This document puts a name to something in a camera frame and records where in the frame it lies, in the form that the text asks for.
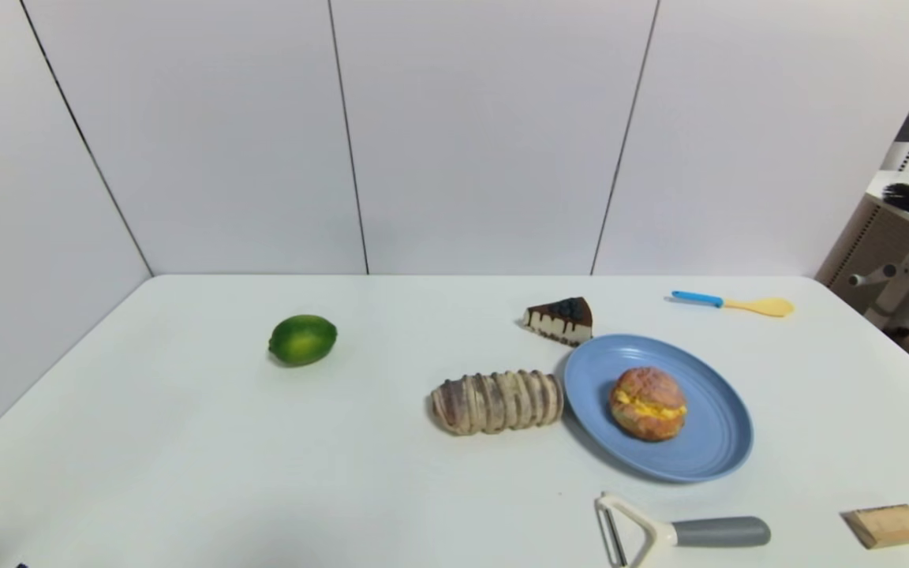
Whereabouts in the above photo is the chocolate cheesecake slice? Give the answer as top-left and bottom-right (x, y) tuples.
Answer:
(522, 297), (594, 348)

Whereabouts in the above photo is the wooden block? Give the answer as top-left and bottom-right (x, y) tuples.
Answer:
(842, 503), (909, 550)

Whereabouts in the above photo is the white peeler grey handle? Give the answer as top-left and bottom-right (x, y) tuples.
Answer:
(597, 493), (772, 568)

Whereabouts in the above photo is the striped brown bread loaf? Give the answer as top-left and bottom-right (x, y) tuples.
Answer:
(429, 369), (565, 436)

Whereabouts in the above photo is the green lime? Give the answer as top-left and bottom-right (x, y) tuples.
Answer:
(268, 315), (339, 367)

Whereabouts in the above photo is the blue plate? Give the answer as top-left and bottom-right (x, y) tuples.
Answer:
(563, 334), (754, 483)

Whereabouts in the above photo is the blue-handled yellow spatula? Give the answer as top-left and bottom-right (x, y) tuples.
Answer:
(671, 290), (795, 319)

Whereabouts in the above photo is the cream puff pastry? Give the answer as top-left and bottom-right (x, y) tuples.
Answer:
(608, 366), (689, 443)

